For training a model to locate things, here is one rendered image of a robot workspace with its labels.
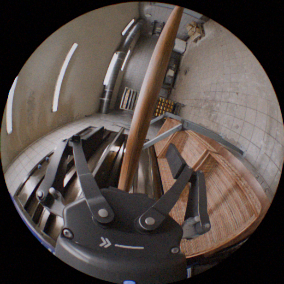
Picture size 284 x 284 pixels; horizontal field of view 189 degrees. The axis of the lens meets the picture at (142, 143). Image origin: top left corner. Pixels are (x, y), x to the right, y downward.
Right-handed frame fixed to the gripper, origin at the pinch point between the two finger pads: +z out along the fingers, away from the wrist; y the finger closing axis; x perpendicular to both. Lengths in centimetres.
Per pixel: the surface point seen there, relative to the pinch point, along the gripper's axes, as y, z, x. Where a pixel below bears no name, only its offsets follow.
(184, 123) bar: 24.9, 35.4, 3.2
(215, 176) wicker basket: 60, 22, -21
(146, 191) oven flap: 19, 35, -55
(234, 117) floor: 119, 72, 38
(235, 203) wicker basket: 61, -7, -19
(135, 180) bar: 3.4, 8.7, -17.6
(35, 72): -141, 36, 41
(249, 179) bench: 61, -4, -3
